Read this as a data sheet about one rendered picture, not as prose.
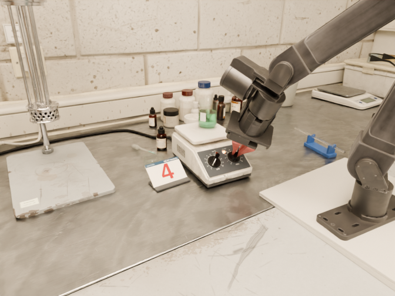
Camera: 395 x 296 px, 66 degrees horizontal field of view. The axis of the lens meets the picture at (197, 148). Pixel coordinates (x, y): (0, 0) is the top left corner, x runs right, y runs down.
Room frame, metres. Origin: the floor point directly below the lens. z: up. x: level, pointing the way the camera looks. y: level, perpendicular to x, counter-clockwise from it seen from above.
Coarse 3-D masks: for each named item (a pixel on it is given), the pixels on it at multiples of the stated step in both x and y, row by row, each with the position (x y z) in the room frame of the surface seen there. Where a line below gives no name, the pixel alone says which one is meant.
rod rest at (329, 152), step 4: (308, 136) 0.85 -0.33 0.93; (308, 140) 0.85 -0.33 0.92; (312, 140) 0.85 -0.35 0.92; (304, 144) 0.85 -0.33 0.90; (308, 144) 0.84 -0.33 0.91; (312, 144) 0.84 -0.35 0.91; (316, 144) 0.84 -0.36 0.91; (312, 148) 0.82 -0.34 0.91; (316, 148) 0.81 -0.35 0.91; (320, 148) 0.81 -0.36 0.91; (324, 148) 0.82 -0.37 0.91; (328, 148) 0.78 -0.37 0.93; (332, 148) 0.78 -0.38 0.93; (320, 152) 0.79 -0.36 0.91; (324, 152) 0.79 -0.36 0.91; (328, 152) 0.78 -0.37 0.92; (332, 152) 0.78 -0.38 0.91; (324, 156) 0.78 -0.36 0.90; (328, 156) 0.77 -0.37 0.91; (332, 156) 0.77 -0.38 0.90
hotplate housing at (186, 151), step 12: (180, 144) 0.71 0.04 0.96; (192, 144) 0.68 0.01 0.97; (204, 144) 0.69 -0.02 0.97; (216, 144) 0.69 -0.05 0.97; (228, 144) 0.70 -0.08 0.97; (180, 156) 0.71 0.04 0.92; (192, 156) 0.65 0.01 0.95; (192, 168) 0.65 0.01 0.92; (204, 168) 0.62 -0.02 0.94; (204, 180) 0.60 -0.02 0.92; (216, 180) 0.60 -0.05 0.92; (228, 180) 0.62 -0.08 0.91
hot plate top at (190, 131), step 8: (176, 128) 0.75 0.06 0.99; (184, 128) 0.75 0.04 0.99; (192, 128) 0.75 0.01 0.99; (216, 128) 0.75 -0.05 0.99; (224, 128) 0.76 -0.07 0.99; (184, 136) 0.71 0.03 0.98; (192, 136) 0.69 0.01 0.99; (200, 136) 0.70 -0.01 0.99; (208, 136) 0.70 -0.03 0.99; (216, 136) 0.70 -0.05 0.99; (224, 136) 0.70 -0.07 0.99
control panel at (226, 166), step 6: (204, 150) 0.66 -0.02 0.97; (210, 150) 0.67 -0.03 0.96; (216, 150) 0.67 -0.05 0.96; (222, 150) 0.67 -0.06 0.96; (228, 150) 0.68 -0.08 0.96; (204, 156) 0.64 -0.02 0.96; (222, 156) 0.66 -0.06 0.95; (240, 156) 0.67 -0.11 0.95; (204, 162) 0.63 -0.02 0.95; (222, 162) 0.64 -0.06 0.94; (228, 162) 0.65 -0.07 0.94; (240, 162) 0.66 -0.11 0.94; (246, 162) 0.66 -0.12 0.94; (210, 168) 0.62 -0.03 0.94; (216, 168) 0.62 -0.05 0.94; (222, 168) 0.63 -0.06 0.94; (228, 168) 0.63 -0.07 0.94; (234, 168) 0.64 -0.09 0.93; (240, 168) 0.64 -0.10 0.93; (210, 174) 0.60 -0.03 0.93; (216, 174) 0.61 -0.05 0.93
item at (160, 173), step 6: (168, 162) 0.65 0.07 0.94; (174, 162) 0.66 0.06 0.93; (150, 168) 0.62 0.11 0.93; (156, 168) 0.63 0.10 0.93; (162, 168) 0.63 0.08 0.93; (168, 168) 0.64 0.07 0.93; (174, 168) 0.65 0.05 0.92; (180, 168) 0.65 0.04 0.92; (150, 174) 0.61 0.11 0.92; (156, 174) 0.62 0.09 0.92; (162, 174) 0.62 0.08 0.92; (168, 174) 0.63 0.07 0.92; (174, 174) 0.63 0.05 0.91; (180, 174) 0.64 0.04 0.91; (156, 180) 0.60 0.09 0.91; (162, 180) 0.61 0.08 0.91
